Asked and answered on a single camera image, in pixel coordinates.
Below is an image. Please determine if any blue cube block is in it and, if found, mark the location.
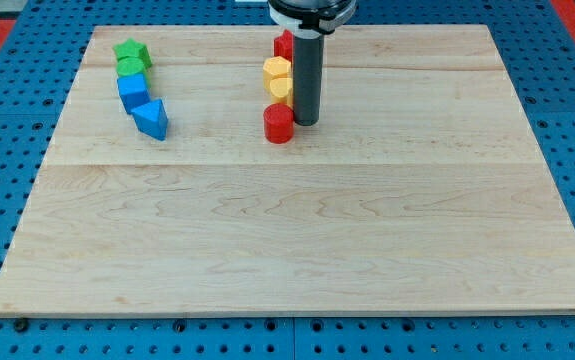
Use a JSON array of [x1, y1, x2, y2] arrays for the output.
[[117, 73, 151, 114]]

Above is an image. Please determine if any red cylinder block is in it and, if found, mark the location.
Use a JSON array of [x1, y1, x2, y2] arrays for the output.
[[263, 103, 294, 144]]

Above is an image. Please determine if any yellow heart block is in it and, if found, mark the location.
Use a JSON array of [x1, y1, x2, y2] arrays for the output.
[[269, 77, 293, 108]]

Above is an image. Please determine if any yellow hexagon block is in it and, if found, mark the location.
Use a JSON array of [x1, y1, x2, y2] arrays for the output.
[[262, 56, 292, 91]]

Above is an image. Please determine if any grey cylindrical pointer rod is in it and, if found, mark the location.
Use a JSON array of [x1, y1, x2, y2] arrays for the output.
[[293, 34, 324, 126]]

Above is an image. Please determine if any red star block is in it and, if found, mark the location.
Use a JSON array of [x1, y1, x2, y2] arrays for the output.
[[273, 30, 293, 62]]

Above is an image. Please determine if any light wooden board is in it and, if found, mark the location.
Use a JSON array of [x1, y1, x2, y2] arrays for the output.
[[0, 25, 575, 319]]

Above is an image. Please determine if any blue triangular prism block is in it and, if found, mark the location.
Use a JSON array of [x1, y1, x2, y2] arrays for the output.
[[132, 99, 168, 141]]

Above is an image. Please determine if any green cylinder block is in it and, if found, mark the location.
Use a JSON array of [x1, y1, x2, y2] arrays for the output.
[[116, 57, 150, 85]]

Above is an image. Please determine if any green star block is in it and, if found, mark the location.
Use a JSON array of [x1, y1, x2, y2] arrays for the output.
[[113, 38, 152, 69]]

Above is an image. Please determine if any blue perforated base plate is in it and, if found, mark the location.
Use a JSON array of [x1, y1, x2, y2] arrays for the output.
[[0, 0, 575, 359]]

